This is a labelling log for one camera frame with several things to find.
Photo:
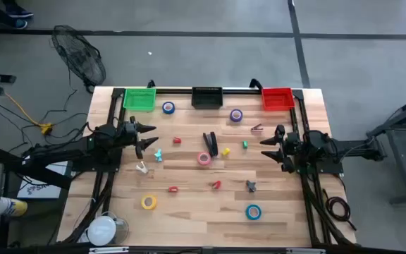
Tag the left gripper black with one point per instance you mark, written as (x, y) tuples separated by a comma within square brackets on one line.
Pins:
[(130, 134)]

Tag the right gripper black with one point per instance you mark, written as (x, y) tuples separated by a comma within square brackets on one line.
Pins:
[(290, 146)]

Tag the light blue staple remover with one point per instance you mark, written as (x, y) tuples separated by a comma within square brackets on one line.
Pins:
[(158, 155)]

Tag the maroon staple remover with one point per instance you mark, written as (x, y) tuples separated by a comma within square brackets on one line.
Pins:
[(257, 128)]

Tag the green mini stapler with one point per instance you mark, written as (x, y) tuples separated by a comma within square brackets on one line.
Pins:
[(245, 144)]

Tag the white staple remover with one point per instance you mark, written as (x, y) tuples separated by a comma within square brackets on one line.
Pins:
[(142, 168)]

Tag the red mini stapler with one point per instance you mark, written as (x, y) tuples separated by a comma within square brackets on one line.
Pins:
[(173, 189), (177, 140), (217, 185)]

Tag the dark blue tape roll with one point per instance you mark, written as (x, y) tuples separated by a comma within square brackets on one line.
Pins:
[(163, 107)]

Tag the green plastic basket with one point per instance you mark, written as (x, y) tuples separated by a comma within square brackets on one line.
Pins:
[(139, 100)]

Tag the red plastic basket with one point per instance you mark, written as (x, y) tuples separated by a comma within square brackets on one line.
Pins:
[(277, 100)]

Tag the yellow mini stapler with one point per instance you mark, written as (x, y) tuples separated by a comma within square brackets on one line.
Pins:
[(226, 152)]

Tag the purple tape roll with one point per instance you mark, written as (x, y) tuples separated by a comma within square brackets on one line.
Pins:
[(231, 115)]

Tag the pink tape roll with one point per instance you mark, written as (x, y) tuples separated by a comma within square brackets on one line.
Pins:
[(198, 158)]

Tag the large black stapler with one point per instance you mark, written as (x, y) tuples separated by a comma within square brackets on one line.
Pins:
[(213, 144)]

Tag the yellow tape roll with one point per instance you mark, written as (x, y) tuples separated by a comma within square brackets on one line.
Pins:
[(142, 202)]

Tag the teal tape roll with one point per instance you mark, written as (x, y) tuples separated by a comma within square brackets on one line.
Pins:
[(247, 212)]

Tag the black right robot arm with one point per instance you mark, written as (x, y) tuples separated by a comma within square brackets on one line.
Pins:
[(330, 146)]

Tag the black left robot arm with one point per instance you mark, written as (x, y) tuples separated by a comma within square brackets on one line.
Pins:
[(93, 141)]

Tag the dark grey staple remover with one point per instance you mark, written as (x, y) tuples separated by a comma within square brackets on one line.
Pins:
[(251, 186)]

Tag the black plastic basket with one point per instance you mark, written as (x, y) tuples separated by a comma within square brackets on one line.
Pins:
[(206, 100)]

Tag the black floor fan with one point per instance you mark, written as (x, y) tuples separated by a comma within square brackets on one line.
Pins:
[(79, 56)]

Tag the clear jar with white lid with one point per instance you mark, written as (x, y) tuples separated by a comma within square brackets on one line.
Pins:
[(101, 231)]

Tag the black diagonal support bar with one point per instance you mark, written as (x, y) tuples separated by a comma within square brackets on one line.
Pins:
[(30, 170)]

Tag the grey metal table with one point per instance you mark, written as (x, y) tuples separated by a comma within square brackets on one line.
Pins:
[(402, 158)]

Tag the yellow and white spray can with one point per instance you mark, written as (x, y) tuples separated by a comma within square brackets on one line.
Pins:
[(16, 208)]

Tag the person's shoe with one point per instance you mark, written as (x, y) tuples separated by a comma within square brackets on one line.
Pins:
[(16, 23), (19, 12)]

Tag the black aluminium table frame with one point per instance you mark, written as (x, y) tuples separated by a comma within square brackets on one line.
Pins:
[(175, 91)]

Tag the silver metal bracket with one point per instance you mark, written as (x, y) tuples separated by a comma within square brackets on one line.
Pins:
[(108, 249), (305, 250)]

